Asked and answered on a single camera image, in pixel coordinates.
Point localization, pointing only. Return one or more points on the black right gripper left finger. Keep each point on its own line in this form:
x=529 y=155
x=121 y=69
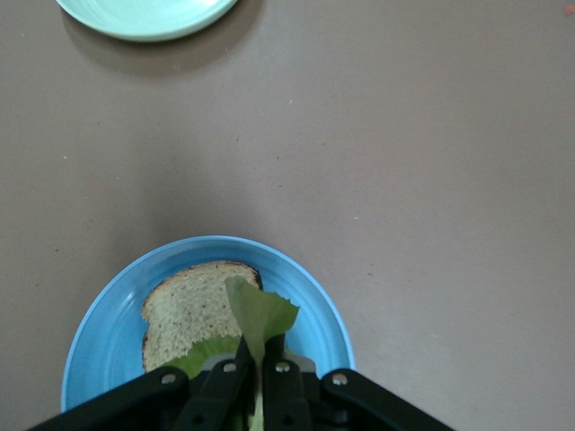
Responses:
x=215 y=395

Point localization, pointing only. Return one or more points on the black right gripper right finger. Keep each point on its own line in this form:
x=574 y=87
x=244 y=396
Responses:
x=287 y=395

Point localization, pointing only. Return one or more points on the green lettuce leaf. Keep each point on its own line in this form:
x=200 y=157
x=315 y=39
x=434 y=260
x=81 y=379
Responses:
x=260 y=314

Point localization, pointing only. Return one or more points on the toasted bread slice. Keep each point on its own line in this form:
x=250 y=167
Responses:
x=193 y=310

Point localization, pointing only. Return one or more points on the blue round plate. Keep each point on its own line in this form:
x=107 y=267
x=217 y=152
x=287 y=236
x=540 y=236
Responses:
x=112 y=323

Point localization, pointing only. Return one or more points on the light green round plate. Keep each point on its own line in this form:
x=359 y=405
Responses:
x=148 y=18

